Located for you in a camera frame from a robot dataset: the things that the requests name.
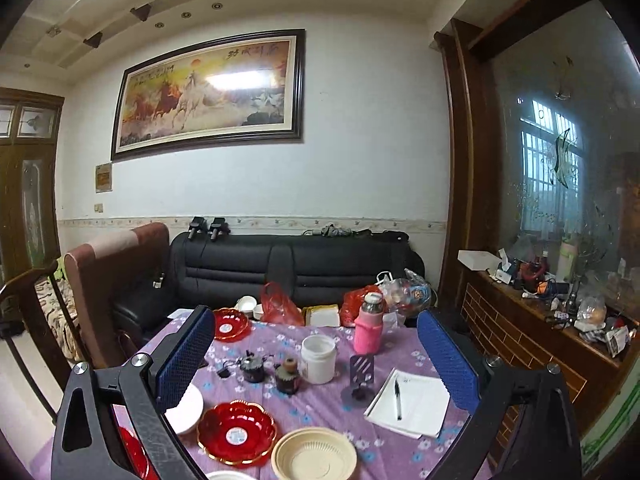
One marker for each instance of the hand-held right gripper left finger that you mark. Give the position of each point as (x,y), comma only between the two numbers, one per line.
(186,355)

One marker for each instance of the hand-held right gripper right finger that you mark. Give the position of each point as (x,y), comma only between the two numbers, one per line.
(447,360)

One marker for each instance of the white bowl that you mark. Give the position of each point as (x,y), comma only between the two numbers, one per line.
(225,475)
(187,410)

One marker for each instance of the beige plastic bowl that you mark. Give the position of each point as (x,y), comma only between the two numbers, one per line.
(312,455)

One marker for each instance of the stack of small white bowls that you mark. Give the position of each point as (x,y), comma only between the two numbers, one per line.
(247,306)

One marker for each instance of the small black lid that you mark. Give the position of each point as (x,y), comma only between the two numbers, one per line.
(224,371)

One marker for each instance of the white notepad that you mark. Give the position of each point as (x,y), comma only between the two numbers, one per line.
(422,405)

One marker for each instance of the black pen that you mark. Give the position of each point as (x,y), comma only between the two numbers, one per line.
(398,400)

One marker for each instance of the small dark teapot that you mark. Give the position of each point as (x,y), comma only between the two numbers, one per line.
(251,369)

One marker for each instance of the clear printed plastic bag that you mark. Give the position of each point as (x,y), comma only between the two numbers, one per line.
(407,292)

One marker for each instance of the pink sleeved bottle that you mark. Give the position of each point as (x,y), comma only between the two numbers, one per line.
(368,332)

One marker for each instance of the wooden sideboard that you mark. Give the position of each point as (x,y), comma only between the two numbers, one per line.
(530,345)

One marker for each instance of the black slotted spatula stand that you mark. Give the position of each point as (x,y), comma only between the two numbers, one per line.
(361,367)

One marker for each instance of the small brown clay jar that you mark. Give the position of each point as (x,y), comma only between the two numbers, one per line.
(286,377)

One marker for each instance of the white cardboard box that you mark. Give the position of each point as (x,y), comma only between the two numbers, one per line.
(479,260)

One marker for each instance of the red plastic bag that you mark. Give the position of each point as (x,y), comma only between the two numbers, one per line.
(280,307)
(352,305)

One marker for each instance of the brown armchair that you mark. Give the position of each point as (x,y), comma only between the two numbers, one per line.
(110,270)

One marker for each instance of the spare black gripper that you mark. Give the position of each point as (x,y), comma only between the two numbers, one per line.
(218,228)
(196,227)

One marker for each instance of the white plastic jar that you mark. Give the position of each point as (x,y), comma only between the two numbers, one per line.
(319,360)

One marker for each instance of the beige food box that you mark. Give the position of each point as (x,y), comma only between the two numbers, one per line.
(322,316)

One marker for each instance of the black bag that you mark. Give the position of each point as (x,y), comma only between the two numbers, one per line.
(392,236)

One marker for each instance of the patterned chair cushion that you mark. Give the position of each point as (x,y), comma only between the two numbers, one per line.
(55,315)

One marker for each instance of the black leather sofa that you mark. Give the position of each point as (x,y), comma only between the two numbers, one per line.
(300,260)

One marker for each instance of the white plastic bottle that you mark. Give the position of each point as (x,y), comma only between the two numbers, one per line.
(567,260)

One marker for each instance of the dark wooden chair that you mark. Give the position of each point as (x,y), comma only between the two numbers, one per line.
(12,329)

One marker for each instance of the dark wooden pillar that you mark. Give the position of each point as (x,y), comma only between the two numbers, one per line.
(462,160)

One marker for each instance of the wooden glass-panel door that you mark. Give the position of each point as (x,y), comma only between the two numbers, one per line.
(25,200)

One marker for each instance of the framed horse painting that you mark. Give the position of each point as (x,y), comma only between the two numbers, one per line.
(210,95)

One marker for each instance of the etched glass partition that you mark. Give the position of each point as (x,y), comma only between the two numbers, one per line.
(565,110)

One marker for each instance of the small wall calendar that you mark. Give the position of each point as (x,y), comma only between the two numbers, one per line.
(104,177)

